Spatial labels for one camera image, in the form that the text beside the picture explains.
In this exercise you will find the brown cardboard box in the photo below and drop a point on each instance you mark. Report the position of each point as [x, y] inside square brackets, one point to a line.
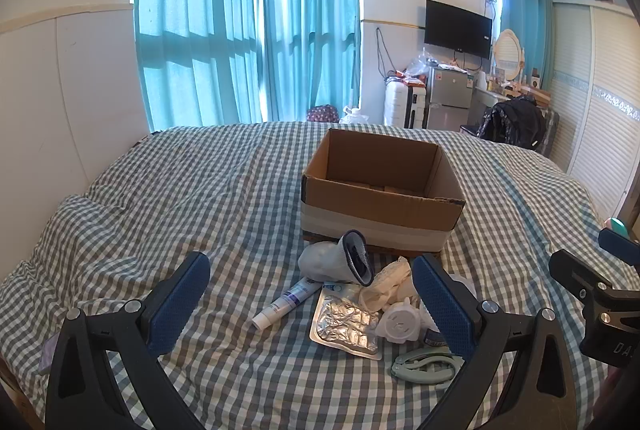
[375, 215]

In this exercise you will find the wooden box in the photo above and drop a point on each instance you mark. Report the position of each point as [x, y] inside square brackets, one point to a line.
[537, 96]

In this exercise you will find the grey checked suitcase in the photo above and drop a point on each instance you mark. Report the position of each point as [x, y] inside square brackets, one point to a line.
[551, 130]

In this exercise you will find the white lace cloth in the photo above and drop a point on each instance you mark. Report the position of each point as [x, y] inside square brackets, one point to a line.
[390, 280]

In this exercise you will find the grey mini fridge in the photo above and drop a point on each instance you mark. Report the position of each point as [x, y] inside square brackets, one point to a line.
[450, 100]

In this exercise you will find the orange packets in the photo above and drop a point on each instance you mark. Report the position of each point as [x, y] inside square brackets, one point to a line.
[410, 80]

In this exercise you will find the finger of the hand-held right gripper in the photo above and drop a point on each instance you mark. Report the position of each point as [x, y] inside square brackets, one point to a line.
[620, 245]
[580, 275]

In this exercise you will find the green nail clipper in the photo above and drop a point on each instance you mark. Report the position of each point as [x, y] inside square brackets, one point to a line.
[425, 367]

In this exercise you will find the black jacket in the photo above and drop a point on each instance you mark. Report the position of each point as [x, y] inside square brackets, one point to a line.
[515, 123]

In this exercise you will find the narrow teal curtain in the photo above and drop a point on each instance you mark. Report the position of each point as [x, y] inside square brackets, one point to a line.
[525, 10]

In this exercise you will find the white slatted wardrobe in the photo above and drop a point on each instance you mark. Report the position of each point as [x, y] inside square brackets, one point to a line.
[600, 110]

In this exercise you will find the black television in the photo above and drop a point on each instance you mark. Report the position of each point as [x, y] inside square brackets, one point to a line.
[457, 28]

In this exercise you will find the white plastic bag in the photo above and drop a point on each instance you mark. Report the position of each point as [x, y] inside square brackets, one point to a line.
[354, 116]

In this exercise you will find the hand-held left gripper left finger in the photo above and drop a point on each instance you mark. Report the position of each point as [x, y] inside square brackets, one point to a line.
[180, 305]

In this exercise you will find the purple patterned bag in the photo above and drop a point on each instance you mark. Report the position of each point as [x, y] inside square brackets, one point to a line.
[322, 114]

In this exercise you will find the white dressing table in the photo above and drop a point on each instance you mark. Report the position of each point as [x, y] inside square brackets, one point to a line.
[487, 96]

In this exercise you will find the teal and pink container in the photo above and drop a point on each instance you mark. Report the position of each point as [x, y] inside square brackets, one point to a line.
[616, 225]

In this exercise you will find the white toothpaste tube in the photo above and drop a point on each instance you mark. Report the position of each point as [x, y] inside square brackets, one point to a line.
[285, 302]

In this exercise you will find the white sock with blue cuff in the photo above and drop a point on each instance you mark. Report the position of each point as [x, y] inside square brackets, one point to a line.
[325, 260]

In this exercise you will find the wide teal curtain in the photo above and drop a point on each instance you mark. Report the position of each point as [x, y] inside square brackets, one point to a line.
[195, 35]

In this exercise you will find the purple flat object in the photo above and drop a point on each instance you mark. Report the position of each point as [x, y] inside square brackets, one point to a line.
[47, 357]

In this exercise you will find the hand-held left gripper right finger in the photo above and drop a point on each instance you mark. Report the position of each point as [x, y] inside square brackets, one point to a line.
[442, 305]

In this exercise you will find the white suitcase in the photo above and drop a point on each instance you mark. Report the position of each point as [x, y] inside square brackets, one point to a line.
[397, 105]

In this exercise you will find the dark chair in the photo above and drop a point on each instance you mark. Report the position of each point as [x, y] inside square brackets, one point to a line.
[469, 130]

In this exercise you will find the white oval mirror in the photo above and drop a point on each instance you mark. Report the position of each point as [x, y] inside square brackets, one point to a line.
[508, 55]

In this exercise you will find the silver foil blister pack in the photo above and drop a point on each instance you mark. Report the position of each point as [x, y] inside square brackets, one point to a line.
[340, 320]

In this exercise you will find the clear plastic bag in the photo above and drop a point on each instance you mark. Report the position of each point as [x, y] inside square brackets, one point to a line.
[417, 63]

